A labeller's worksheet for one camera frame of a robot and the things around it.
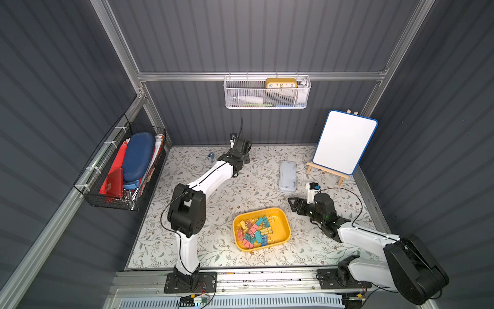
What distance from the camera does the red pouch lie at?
642mm

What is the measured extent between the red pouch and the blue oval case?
0.05ft

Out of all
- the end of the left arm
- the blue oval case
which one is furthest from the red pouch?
the end of the left arm

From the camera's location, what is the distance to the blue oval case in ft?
2.26
